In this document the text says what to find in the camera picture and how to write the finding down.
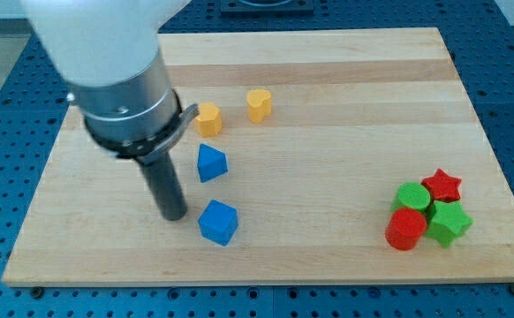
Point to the yellow hexagon block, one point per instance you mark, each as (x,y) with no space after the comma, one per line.
(209,122)

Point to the blue cube block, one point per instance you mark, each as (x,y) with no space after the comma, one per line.
(218,222)

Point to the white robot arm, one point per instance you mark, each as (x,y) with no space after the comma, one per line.
(109,56)

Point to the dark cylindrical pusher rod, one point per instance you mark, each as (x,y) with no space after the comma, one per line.
(162,180)

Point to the blue triangle block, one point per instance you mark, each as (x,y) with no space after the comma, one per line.
(211,163)

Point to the silver end effector flange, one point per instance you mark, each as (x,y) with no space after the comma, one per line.
(139,118)

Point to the green star block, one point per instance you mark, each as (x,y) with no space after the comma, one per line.
(446,222)

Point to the red star block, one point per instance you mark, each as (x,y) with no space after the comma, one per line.
(442,186)

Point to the wooden board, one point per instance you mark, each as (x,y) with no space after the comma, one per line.
(355,114)

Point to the red circle block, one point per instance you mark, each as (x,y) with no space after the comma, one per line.
(405,228)

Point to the green circle block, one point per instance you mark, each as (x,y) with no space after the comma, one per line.
(411,195)

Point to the yellow heart block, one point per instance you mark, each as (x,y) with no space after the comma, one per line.
(259,105)

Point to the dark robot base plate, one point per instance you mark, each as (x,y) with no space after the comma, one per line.
(230,8)

